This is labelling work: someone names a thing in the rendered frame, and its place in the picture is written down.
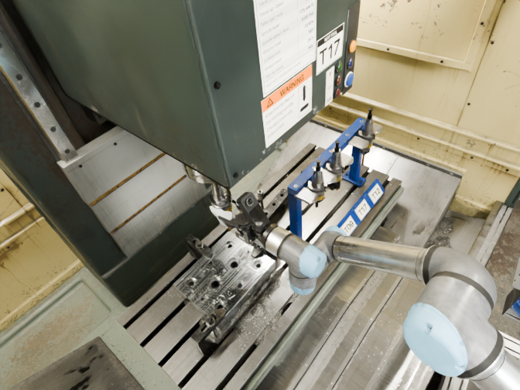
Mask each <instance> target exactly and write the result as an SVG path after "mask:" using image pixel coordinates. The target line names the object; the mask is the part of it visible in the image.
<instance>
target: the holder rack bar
mask: <svg viewBox="0 0 520 390"><path fill-rule="evenodd" d="M364 121H365V119H363V118H358V119H357V120H356V121H355V122H354V123H353V124H352V125H350V126H349V127H348V128H347V129H346V130H345V131H344V132H343V133H342V134H341V135H340V136H339V137H338V138H337V139H336V140H335V141H340V143H339V146H340V152H342V151H343V150H344V149H345V148H346V147H347V146H348V145H349V144H347V142H348V141H349V140H350V139H351V138H352V137H353V136H354V135H355V136H357V135H358V132H359V130H360V131H361V130H362V127H363V125H364ZM335 141H334V142H333V143H332V144H331V145H330V146H329V147H328V148H327V149H326V150H325V151H323V152H322V153H321V154H320V155H319V156H318V157H317V158H316V159H315V160H314V161H313V162H312V163H311V164H310V165H309V166H308V167H307V168H306V169H305V170H304V171H303V172H302V173H301V174H300V175H299V176H298V177H296V178H295V179H294V180H293V181H292V182H291V183H290V184H289V185H288V186H287V190H288V193H290V194H292V195H293V196H295V194H296V193H298V192H299V191H300V190H301V189H302V188H303V187H307V186H308V182H309V181H310V182H311V180H312V176H313V171H314V168H315V167H316V160H317V159H320V160H321V162H320V165H321V167H322V169H325V168H326V167H327V163H328V164H329V163H330V158H331V155H332V151H333V149H334V146H335V145H336V144H335Z"/></svg>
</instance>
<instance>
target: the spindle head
mask: <svg viewBox="0 0 520 390"><path fill-rule="evenodd" d="M358 1H360V0H316V41H317V40H318V39H320V38H322V37H323V36H325V35H326V34H328V33H329V32H330V31H332V30H333V29H335V28H336V27H338V26H339V25H340V24H342V23H343V22H344V37H343V48H342V56H341V57H339V58H338V59H337V60H335V61H334V62H333V63H332V64H331V65H329V66H328V67H327V68H325V69H324V70H322V71H321V72H320V73H319V74H317V75H316V60H314V61H313V62H312V63H310V64H309V65H308V66H310V65H311V64H312V110H311V111H310V112H309V113H308V114H306V115H305V116H304V117H303V118H301V119H300V120H299V121H298V122H297V123H295V124H294V126H292V127H291V128H290V129H289V130H288V131H286V132H285V133H284V134H283V135H281V136H280V137H279V138H278V139H276V140H275V141H274V142H273V143H272V144H271V145H270V146H269V147H268V148H266V144H265V132H264V125H263V117H262V104H261V101H263V100H264V99H265V98H267V97H268V96H269V95H270V94H272V93H273V92H275V91H276V90H278V89H279V88H280V87H281V86H282V85H284V84H286V83H287V82H288V81H290V80H291V79H293V78H294V77H295V76H296V75H297V74H299V73H300V72H302V71H303V70H305V69H306V68H307V67H308V66H306V67H304V68H303V69H302V70H301V71H300V72H298V73H297V74H295V75H294V76H292V77H291V78H289V79H288V80H287V81H286V82H285V83H283V84H281V85H280V86H279V87H277V88H276V89H275V90H274V91H272V92H271V93H270V94H268V95H266V96H265V97H263V90H262V76H261V68H260V61H259V53H258V39H257V31H256V24H255V10H254V2H253V0H11V2H12V4H13V5H14V7H15V10H16V11H17V12H18V14H19V17H20V18H21V20H22V22H23V23H24V25H25V27H26V28H27V30H28V32H29V34H30V36H31V37H32V39H33V41H34V43H35V44H36V46H37V48H38V50H39V51H40V53H41V55H42V57H43V59H44V60H45V62H46V64H47V66H48V67H49V69H50V71H51V73H52V74H53V76H54V78H55V79H56V82H57V83H58V85H59V86H60V89H61V91H62V92H63V93H65V95H66V96H67V97H69V98H70V99H72V100H74V101H76V102H77V103H79V104H81V105H83V106H84V107H86V108H88V109H90V110H91V111H93V112H94V113H96V114H98V115H100V116H101V117H103V118H105V119H107V120H109V121H110V122H112V123H114V124H115V125H117V126H119V127H120V128H123V129H124V130H126V131H127V132H129V133H131V134H133V135H134V136H136V137H138V138H139V139H141V140H143V141H144V142H147V143H148V144H150V145H152V146H153V147H155V148H157V149H158V150H160V151H162V152H164V153H165V154H167V155H168V156H171V157H173V158H174V159H176V160H177V161H179V162H181V163H182V164H184V165H186V166H188V167H190V168H191V169H193V170H195V171H197V172H198V173H200V174H202V175H203V176H205V177H206V178H208V179H210V180H212V181H214V182H215V183H217V184H219V185H221V186H222V187H224V188H226V189H227V190H230V189H231V188H232V187H233V186H234V185H236V184H237V183H238V182H239V181H240V180H242V179H243V178H244V177H245V176H246V175H248V174H249V173H250V172H251V171H252V170H253V169H254V168H255V167H256V166H257V165H259V164H260V163H261V162H262V161H263V160H265V159H266V158H267V157H268V156H269V155H271V154H272V153H273V152H274V151H275V150H277V148H278V147H280V145H282V144H283V143H284V142H285V141H286V140H288V139H289V138H290V137H291V136H292V135H294V134H295V133H296V132H297V131H298V130H300V129H301V128H302V127H303V126H304V125H305V124H306V123H307V122H308V121H309V120H311V119H312V118H313V117H314V116H315V115H317V114H318V113H319V112H320V111H321V110H323V109H324V108H325V92H326V72H327V71H328V70H329V69H330V68H332V67H333V66H334V82H335V79H336V77H337V75H338V74H341V75H342V81H341V82H340V85H339V86H335V84H334V87H333V100H334V99H335V98H334V92H335V90H336V89H337V87H340V88H341V93H342V90H343V80H344V61H345V51H346V40H347V21H348V11H349V7H351V6H352V5H353V4H355V3H356V2H358ZM340 60H341V61H343V68H342V70H341V72H340V73H338V74H337V73H336V70H335V69H336V65H337V63H338V62H339V61H340Z"/></svg>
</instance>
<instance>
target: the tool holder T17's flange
mask: <svg viewBox="0 0 520 390"><path fill-rule="evenodd" d="M226 190H227V189H226ZM227 194H228V195H227V198H226V199H224V200H221V201H217V200H214V198H213V195H212V194H210V202H211V204H212V206H213V207H214V208H216V209H224V208H227V207H229V205H228V203H229V202H232V196H231V191H230V190H227Z"/></svg>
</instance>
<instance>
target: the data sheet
mask: <svg viewBox="0 0 520 390"><path fill-rule="evenodd" d="M253 2H254V10H255V24H256V31H257V39H258V53H259V61H260V68H261V76H262V90H263V97H265V96H266V95H268V94H270V93H271V92H272V91H274V90H275V89H276V88H277V87H279V86H280V85H281V84H283V83H285V82H286V81H287V80H288V79H289V78H291V77H292V76H294V75H295V74H297V73H298V72H300V71H301V70H302V69H303V68H304V67H306V66H308V65H309V64H310V63H312V62H313V61H314V60H315V59H316V0H253Z"/></svg>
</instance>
